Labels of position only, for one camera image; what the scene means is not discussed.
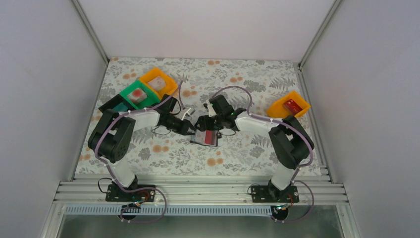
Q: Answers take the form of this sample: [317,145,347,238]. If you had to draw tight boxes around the black leather card holder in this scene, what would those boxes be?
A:
[190,130,219,147]

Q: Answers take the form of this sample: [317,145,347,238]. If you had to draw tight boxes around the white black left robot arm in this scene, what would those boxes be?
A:
[88,95,195,201]

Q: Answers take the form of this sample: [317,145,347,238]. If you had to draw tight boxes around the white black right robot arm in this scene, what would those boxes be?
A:
[194,95,315,202]

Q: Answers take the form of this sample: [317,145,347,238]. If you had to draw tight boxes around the white card in orange bin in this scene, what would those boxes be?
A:
[148,76,166,92]

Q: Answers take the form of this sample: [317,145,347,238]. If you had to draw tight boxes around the white red card in green bin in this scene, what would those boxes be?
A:
[127,88,147,104]

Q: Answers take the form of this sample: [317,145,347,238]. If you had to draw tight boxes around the red cards in bin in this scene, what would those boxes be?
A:
[283,99,302,116]

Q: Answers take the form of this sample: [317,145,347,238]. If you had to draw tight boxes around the floral patterned table mat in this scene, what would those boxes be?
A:
[96,57,300,176]

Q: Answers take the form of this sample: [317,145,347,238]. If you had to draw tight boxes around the green plastic bin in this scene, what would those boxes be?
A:
[119,80,160,110]

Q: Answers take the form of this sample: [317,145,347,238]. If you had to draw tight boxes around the orange plastic bin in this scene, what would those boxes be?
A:
[266,91,311,118]
[139,67,178,99]

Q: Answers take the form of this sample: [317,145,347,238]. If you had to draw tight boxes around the black plastic bin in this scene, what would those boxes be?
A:
[99,94,134,112]

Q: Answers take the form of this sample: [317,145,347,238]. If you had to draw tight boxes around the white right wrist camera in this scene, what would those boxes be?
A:
[203,101,217,118]

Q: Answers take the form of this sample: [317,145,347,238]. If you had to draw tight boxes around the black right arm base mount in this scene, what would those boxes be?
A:
[247,183,300,203]

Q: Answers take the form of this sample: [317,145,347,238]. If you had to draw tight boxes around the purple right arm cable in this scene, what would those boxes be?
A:
[210,86,315,224]

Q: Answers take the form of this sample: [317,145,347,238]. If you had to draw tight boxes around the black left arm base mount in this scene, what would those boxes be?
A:
[105,183,156,202]

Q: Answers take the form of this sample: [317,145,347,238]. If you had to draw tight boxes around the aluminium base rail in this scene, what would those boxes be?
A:
[53,175,348,217]

